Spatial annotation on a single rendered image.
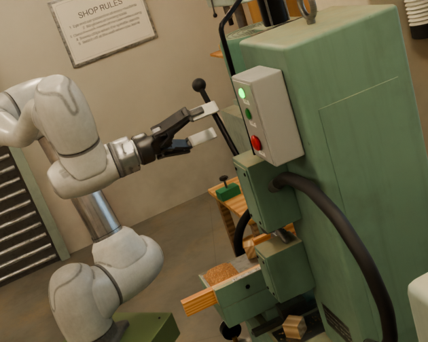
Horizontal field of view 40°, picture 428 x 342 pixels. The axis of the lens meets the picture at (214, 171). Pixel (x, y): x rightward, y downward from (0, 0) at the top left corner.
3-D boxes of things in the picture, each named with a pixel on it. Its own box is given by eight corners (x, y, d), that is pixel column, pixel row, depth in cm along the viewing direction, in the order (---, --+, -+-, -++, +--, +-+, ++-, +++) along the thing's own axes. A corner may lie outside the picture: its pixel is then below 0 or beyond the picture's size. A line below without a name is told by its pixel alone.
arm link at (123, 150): (118, 169, 136) (142, 159, 137) (104, 136, 139) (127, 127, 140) (122, 184, 144) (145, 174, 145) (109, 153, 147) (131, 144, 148)
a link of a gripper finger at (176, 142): (163, 148, 143) (160, 152, 144) (195, 149, 152) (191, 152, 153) (157, 136, 145) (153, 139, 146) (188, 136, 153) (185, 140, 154)
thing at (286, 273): (302, 273, 137) (289, 229, 133) (316, 286, 130) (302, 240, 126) (266, 291, 135) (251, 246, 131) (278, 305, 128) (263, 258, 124)
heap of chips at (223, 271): (229, 262, 164) (227, 254, 164) (246, 281, 153) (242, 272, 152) (202, 275, 163) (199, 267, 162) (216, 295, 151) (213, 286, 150)
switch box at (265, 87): (282, 143, 114) (259, 64, 108) (306, 155, 104) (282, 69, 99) (254, 155, 112) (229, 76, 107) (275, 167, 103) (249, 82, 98)
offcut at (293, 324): (286, 337, 143) (281, 324, 142) (292, 327, 146) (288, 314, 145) (301, 339, 141) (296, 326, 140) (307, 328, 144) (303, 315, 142)
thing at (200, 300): (394, 214, 160) (391, 201, 159) (399, 217, 159) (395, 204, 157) (185, 313, 148) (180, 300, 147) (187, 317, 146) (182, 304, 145)
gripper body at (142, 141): (143, 172, 145) (177, 157, 147) (140, 157, 137) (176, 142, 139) (131, 146, 148) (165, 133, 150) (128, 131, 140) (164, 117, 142)
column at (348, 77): (405, 295, 144) (335, 3, 120) (469, 341, 123) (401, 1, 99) (325, 335, 139) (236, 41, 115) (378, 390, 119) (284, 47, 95)
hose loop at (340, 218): (326, 301, 129) (282, 151, 116) (423, 391, 98) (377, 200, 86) (304, 311, 128) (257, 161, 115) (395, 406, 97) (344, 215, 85)
